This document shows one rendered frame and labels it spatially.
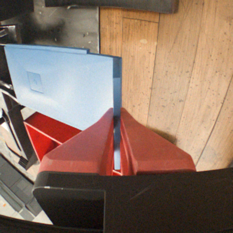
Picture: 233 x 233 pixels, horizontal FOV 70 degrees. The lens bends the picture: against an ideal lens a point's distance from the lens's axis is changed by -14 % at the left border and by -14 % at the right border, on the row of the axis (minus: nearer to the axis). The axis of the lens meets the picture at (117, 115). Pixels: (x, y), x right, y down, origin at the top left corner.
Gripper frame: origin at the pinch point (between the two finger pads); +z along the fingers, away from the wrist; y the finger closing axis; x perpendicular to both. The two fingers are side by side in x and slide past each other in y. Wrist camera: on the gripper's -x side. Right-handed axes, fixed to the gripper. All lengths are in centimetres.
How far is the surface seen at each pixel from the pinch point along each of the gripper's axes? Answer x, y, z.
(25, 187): 413, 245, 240
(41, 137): 17.2, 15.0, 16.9
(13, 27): -5.6, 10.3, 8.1
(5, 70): 1.0, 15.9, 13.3
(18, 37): -4.4, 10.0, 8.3
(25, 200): 416, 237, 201
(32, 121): 11.4, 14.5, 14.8
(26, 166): 24.1, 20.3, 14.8
